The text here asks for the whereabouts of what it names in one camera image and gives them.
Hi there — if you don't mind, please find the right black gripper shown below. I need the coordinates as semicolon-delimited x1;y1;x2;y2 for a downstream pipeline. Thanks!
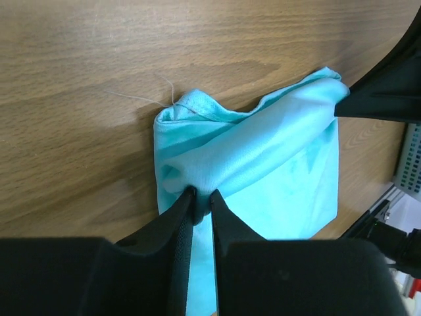
334;0;421;124

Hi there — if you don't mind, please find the teal t shirt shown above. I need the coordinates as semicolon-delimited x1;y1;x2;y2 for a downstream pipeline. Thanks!
153;67;349;315

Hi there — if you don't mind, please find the white plastic laundry basket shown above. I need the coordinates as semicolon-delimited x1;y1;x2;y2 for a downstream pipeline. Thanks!
393;123;421;201

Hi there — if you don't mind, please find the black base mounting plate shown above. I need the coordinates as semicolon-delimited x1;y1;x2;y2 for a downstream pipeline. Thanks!
341;186;420;278

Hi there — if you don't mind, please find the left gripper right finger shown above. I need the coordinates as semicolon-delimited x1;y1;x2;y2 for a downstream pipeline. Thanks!
210;191;407;315

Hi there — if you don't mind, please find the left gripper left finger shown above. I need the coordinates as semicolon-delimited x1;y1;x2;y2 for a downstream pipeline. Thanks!
1;187;196;315

